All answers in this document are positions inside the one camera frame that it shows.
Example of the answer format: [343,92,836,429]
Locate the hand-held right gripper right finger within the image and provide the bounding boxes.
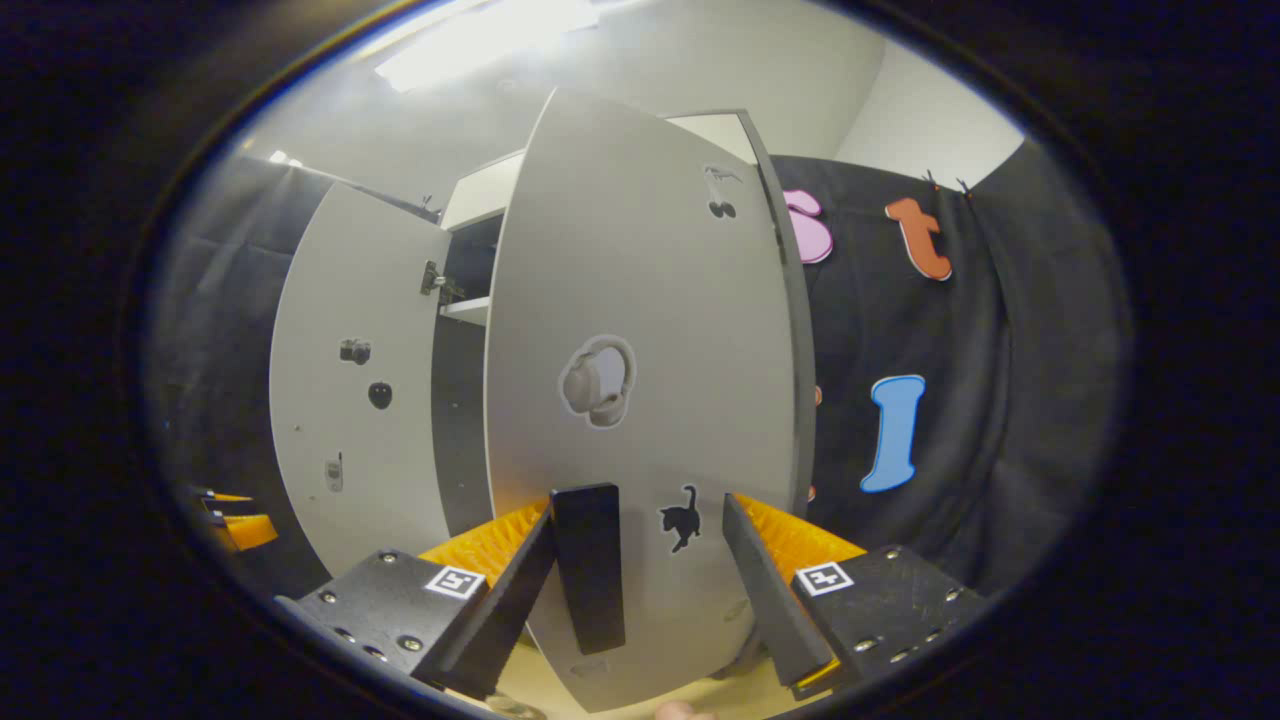
[722,492,988,703]

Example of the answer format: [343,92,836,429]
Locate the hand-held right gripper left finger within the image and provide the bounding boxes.
[273,499,558,703]

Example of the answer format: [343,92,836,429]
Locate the white grey cabinet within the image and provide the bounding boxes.
[430,108,817,541]

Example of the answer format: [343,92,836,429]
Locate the white camera sticker cabinet door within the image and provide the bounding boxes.
[268,180,456,579]

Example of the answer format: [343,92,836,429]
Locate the white cat sticker cabinet door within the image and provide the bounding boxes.
[483,88,803,713]

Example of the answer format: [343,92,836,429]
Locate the black bar door handle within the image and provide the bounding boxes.
[550,483,627,656]

